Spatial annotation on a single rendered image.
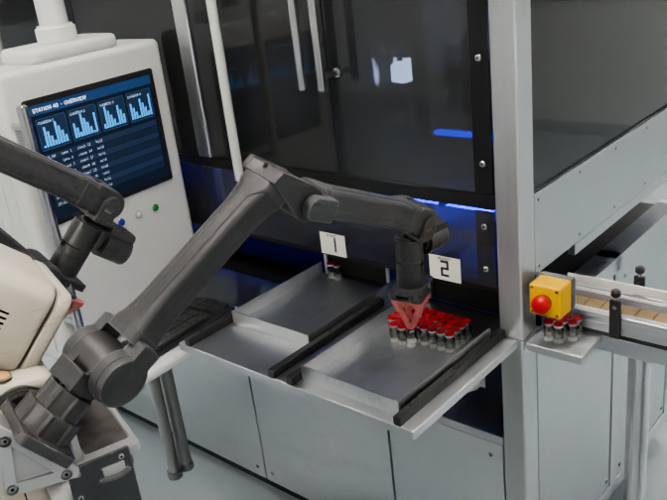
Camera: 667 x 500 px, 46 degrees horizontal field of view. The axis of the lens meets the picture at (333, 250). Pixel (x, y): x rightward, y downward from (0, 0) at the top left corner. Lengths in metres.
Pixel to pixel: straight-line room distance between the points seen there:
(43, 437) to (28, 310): 0.20
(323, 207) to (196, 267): 0.23
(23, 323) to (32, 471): 0.21
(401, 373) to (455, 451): 0.45
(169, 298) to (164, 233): 1.15
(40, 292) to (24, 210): 0.82
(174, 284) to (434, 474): 1.23
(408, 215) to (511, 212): 0.28
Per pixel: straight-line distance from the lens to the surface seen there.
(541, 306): 1.71
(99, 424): 1.44
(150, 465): 3.14
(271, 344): 1.89
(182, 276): 1.15
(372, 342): 1.84
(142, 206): 2.23
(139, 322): 1.14
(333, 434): 2.39
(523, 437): 1.96
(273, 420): 2.57
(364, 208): 1.38
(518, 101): 1.63
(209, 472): 3.02
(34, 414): 1.15
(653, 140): 2.36
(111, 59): 2.15
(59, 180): 1.49
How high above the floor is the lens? 1.77
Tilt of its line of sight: 22 degrees down
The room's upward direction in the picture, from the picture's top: 7 degrees counter-clockwise
